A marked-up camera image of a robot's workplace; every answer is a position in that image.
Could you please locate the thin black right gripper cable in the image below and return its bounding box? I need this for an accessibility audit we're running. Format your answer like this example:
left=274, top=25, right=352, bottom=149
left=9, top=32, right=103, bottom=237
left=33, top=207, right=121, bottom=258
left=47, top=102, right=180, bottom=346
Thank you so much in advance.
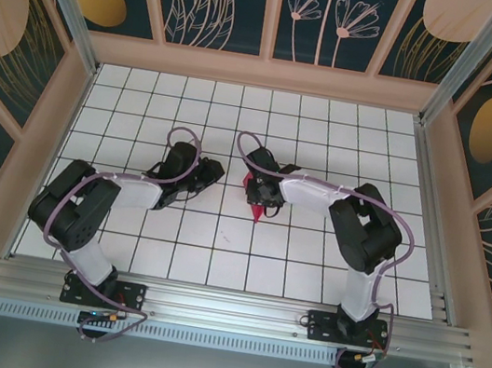
left=261, top=203, right=282, bottom=222

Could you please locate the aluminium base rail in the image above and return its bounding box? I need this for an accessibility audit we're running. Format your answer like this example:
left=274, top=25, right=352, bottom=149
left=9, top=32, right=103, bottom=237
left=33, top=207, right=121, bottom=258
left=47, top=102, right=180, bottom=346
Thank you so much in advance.
left=0, top=250, right=482, bottom=368

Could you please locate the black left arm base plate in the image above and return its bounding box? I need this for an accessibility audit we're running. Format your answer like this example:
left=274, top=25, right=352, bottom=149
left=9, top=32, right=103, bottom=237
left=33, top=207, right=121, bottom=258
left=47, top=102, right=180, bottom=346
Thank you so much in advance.
left=59, top=270, right=149, bottom=317

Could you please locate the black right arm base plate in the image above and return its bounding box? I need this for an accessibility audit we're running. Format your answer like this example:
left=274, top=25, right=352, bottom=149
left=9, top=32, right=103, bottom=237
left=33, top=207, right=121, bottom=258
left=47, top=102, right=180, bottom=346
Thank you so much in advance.
left=303, top=307, right=393, bottom=353

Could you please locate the slotted grey cable duct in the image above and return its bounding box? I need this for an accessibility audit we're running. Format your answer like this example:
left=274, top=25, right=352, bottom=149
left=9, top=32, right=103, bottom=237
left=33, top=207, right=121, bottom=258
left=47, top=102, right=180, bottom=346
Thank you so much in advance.
left=0, top=293, right=447, bottom=368

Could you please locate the aluminium side rail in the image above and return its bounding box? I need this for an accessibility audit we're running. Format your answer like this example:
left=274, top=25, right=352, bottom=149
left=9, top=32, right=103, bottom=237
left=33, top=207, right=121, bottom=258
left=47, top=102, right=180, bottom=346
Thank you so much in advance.
left=382, top=117, right=488, bottom=327

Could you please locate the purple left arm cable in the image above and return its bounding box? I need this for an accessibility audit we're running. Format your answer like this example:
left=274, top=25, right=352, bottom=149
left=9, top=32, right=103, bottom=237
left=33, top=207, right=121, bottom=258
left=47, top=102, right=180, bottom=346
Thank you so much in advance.
left=26, top=106, right=207, bottom=356

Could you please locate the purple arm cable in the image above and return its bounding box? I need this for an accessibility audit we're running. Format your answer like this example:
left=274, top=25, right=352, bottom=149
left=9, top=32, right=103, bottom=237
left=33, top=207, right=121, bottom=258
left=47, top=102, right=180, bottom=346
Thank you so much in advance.
left=26, top=106, right=207, bottom=356
left=200, top=130, right=430, bottom=368

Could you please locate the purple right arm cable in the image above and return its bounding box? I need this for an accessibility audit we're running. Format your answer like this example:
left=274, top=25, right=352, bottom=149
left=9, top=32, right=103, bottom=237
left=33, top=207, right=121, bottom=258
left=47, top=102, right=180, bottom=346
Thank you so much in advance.
left=200, top=130, right=430, bottom=368

